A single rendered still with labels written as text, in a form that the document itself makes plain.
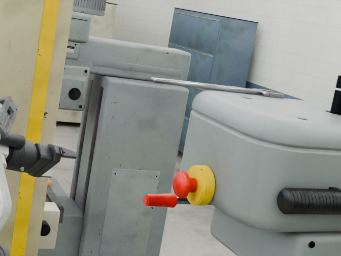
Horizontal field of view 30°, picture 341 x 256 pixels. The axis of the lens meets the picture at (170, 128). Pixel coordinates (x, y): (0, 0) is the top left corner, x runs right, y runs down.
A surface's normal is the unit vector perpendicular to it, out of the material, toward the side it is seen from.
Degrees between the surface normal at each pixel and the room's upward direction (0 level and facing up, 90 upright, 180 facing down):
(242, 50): 90
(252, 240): 90
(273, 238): 90
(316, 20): 90
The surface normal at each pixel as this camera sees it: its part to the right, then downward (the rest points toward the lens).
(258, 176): -0.41, 0.10
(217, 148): -0.89, -0.07
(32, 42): 0.44, 0.24
